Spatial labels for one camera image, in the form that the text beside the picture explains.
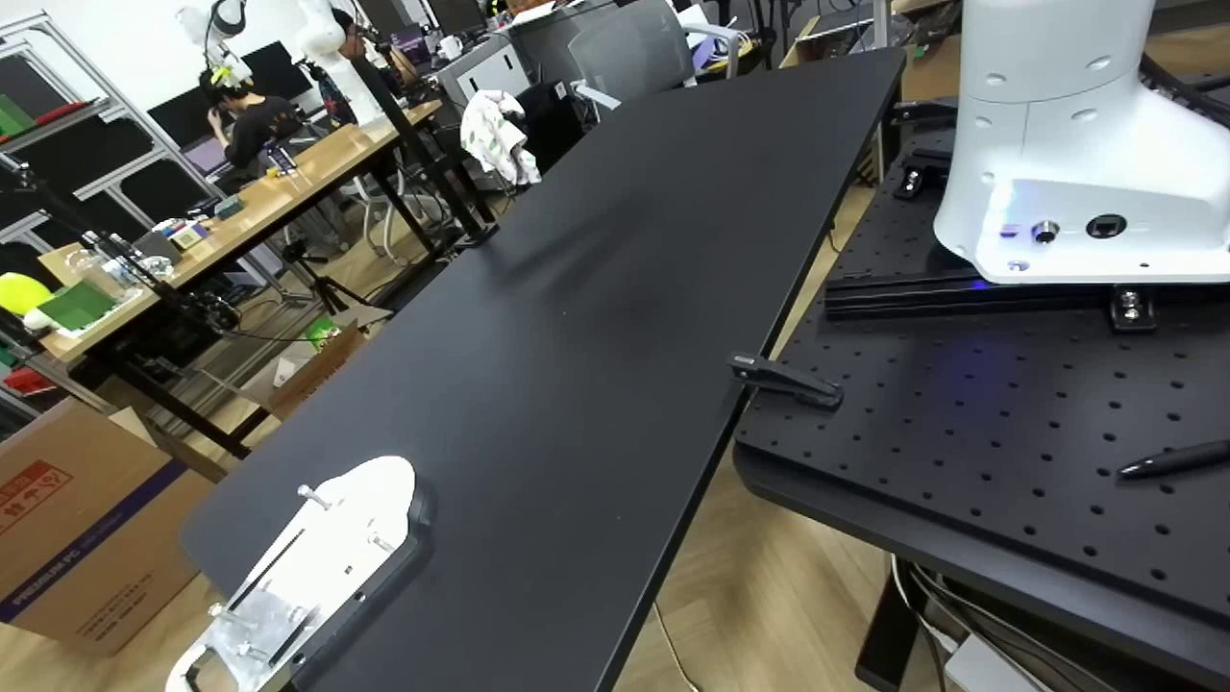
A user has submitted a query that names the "white patterned cloth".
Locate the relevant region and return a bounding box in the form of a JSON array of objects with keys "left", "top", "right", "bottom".
[{"left": 456, "top": 84, "right": 544, "bottom": 190}]

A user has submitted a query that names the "grey office chair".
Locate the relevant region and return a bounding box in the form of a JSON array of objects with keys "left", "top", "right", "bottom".
[{"left": 507, "top": 0, "right": 697, "bottom": 112}]

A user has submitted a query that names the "grey metal cabinet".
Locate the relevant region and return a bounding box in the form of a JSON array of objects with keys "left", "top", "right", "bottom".
[{"left": 433, "top": 30, "right": 529, "bottom": 115}]

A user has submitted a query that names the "long wooden desk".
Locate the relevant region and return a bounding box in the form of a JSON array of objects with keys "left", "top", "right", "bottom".
[{"left": 36, "top": 94, "right": 451, "bottom": 460}]

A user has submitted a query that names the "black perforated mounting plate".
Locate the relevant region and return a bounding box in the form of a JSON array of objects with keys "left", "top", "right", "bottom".
[{"left": 734, "top": 124, "right": 1230, "bottom": 692}]

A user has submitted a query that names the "seated person in black shirt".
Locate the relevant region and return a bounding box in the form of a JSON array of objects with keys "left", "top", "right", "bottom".
[{"left": 198, "top": 57, "right": 309, "bottom": 179}]

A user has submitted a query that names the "green flat board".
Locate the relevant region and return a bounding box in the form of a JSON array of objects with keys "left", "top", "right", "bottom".
[{"left": 36, "top": 276, "right": 122, "bottom": 339}]

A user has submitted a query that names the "black pen tool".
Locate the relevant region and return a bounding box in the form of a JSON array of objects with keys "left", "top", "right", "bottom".
[{"left": 1113, "top": 433, "right": 1230, "bottom": 485}]

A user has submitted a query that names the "brown cardboard box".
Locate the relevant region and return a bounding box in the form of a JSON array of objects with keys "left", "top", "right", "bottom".
[{"left": 0, "top": 390, "right": 220, "bottom": 659}]

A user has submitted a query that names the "black clamp lever handle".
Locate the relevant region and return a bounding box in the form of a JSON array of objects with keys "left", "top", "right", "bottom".
[{"left": 731, "top": 349, "right": 847, "bottom": 415}]

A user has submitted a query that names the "black metal frame stand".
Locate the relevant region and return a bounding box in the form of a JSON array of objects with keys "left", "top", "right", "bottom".
[{"left": 327, "top": 6, "right": 505, "bottom": 253}]

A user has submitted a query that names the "black camera tripod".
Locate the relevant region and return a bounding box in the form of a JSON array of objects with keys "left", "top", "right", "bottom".
[{"left": 275, "top": 234, "right": 375, "bottom": 317}]

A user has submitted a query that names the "black aluminium rail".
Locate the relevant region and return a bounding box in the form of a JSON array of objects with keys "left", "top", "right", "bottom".
[{"left": 824, "top": 271, "right": 1230, "bottom": 321}]

